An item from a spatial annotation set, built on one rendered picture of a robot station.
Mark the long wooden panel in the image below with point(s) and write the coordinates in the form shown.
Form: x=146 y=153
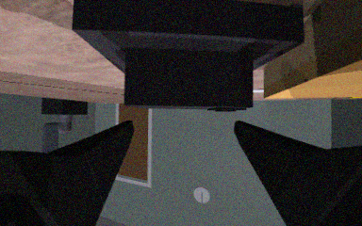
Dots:
x=329 y=62

